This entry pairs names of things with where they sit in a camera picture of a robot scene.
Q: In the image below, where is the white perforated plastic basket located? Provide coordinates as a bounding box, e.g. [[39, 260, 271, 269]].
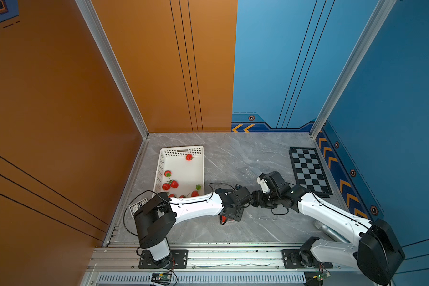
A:
[[153, 145, 205, 197]]

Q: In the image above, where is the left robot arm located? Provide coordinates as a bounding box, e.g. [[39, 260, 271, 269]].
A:
[[133, 187, 252, 268]]

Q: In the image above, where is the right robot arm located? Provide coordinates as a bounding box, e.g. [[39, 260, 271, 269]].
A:
[[251, 171, 405, 286]]

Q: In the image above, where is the black white chessboard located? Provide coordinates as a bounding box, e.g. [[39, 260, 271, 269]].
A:
[[289, 147, 333, 198]]

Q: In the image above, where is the silver microphone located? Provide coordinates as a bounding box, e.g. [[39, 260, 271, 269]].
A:
[[313, 220, 348, 243]]

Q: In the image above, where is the green circuit board right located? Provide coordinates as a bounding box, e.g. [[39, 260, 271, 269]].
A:
[[303, 272, 331, 286]]

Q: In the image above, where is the green circuit board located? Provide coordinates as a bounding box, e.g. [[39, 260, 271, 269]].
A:
[[303, 272, 331, 286], [151, 272, 173, 286]]

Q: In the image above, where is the green circuit board left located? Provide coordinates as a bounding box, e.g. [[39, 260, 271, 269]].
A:
[[151, 272, 173, 286]]

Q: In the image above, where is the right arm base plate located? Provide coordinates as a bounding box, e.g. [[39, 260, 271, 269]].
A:
[[281, 249, 334, 270]]

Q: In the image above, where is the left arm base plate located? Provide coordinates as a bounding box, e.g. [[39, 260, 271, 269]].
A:
[[138, 249, 188, 269]]

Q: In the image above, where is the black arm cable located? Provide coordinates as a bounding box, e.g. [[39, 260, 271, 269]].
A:
[[123, 182, 237, 237]]

